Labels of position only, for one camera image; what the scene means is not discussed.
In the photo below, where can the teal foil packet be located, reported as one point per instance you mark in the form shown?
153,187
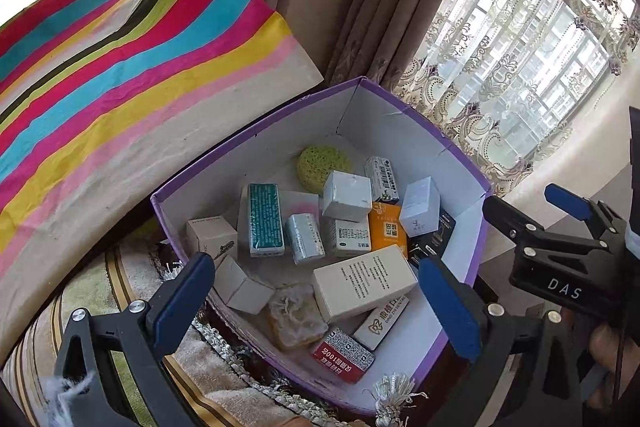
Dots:
265,219

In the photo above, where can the beige green patterned rug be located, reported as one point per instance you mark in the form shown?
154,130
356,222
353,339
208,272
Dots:
100,282

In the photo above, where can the grey curtain tassel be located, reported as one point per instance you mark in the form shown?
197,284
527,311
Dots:
395,394

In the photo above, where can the beige box with drawing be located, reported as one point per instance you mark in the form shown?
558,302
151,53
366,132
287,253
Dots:
210,237

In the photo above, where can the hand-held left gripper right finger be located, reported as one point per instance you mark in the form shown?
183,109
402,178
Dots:
445,307

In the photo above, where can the silver cube box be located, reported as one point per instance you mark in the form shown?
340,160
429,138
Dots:
347,196

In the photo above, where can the silver white printed box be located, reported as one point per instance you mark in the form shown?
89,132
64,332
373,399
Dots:
305,237

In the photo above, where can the small white box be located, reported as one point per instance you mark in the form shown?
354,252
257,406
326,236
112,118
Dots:
240,289

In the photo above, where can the lace sheer curtain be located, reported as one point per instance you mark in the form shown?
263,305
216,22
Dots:
500,82

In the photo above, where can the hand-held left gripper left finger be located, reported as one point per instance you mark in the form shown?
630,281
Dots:
182,302

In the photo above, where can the orange box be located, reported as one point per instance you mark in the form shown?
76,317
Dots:
387,232

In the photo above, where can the white box with black text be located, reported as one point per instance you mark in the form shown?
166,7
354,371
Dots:
352,239

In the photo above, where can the white frayed yarn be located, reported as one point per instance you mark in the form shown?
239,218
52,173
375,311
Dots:
62,399

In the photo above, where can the person's right hand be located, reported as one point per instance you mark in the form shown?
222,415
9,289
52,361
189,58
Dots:
602,347

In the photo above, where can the white box with black print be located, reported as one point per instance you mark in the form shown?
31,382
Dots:
381,174

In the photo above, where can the large cream text box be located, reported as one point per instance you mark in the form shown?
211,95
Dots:
362,282

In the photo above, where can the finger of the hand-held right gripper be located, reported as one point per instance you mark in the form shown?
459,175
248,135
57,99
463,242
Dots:
565,197
530,234

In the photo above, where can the large white floral box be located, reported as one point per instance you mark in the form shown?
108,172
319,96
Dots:
300,202

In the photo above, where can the yellow sponge with steel wool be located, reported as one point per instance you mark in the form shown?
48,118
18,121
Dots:
295,317

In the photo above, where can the white box with logo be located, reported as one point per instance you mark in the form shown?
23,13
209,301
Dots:
380,324

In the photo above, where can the purple cardboard box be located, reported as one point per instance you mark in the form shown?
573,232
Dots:
400,137

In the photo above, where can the green round sponge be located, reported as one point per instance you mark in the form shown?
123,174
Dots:
320,164

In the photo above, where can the red printed packet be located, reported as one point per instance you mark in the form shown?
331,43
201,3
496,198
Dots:
342,354

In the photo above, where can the striped multicolour tablecloth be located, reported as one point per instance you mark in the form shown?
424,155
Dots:
125,82

